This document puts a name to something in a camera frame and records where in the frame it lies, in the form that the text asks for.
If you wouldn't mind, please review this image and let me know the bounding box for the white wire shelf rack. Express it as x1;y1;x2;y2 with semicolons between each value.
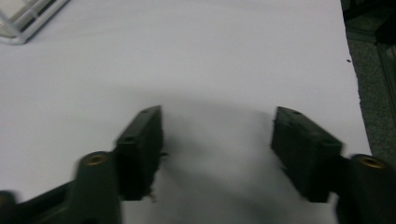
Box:
0;0;70;45

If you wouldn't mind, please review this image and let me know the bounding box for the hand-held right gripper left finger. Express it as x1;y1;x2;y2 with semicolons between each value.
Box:
114;105;165;202

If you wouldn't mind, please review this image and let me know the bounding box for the dark metal stand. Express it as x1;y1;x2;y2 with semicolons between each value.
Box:
340;0;396;45

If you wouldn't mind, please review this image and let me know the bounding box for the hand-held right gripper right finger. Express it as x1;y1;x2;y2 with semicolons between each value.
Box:
270;105;344;203

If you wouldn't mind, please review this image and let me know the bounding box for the metal floor rail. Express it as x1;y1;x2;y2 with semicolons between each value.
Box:
375;42;396;117

